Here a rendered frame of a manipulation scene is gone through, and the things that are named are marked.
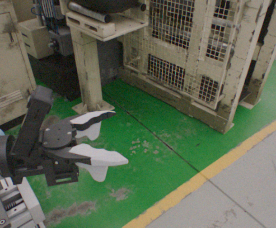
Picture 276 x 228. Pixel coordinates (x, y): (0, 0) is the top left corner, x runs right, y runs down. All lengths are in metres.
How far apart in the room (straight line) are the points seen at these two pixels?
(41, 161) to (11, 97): 1.71
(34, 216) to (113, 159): 0.55
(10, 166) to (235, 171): 1.59
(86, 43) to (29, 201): 1.29
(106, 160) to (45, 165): 0.11
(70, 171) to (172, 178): 1.32
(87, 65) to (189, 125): 0.93
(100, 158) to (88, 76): 1.66
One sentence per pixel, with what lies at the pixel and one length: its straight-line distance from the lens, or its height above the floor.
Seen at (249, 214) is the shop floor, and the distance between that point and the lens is 1.72.
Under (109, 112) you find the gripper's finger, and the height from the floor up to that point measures 1.06.
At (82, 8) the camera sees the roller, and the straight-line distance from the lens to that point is 1.64.
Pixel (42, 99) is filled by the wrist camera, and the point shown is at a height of 1.15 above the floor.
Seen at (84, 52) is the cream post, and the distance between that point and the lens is 1.94.
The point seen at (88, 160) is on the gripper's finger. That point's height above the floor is 1.07.
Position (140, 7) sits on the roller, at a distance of 1.68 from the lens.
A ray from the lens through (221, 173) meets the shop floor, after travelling 1.85.
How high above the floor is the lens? 1.37
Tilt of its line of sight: 39 degrees down
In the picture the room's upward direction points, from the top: straight up
